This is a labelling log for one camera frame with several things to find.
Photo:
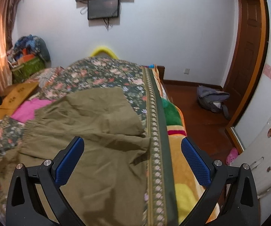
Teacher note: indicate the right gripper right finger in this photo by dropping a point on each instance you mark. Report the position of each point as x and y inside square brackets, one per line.
[241, 206]

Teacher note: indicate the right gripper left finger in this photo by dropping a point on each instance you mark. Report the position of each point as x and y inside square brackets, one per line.
[24, 206]

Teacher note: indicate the olive green pants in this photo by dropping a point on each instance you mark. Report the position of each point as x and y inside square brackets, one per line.
[107, 186]

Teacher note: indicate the wooden lap desk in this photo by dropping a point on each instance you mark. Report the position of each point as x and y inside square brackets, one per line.
[18, 94]

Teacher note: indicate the pink folded pants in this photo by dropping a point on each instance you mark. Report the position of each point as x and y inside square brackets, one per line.
[27, 110]

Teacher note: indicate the green storage box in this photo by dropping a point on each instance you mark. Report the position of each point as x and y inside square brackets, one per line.
[27, 69]

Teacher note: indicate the colourful fleece blanket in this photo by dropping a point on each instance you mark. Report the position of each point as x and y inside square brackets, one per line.
[187, 189]

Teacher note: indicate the pink croc shoe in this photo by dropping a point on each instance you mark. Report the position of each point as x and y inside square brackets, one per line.
[231, 156]

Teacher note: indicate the striped patchwork cloth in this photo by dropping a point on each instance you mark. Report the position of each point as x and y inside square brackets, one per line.
[45, 76]

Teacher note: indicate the pile of clothes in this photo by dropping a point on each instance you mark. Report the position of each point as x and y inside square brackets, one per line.
[27, 48]

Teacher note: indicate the grey backpack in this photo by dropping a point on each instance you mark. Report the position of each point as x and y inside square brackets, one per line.
[213, 100]

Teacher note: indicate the yellow curved foam tube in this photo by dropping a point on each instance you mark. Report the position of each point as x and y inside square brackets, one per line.
[103, 50]

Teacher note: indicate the brown wooden door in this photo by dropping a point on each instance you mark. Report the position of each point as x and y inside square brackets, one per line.
[249, 56]

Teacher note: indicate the dark floral bedspread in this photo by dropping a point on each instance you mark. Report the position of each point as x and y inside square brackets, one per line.
[140, 88]

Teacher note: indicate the white wall socket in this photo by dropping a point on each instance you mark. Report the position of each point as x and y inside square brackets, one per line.
[186, 71]

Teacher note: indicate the small black wall monitor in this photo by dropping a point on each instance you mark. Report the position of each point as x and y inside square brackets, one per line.
[101, 9]

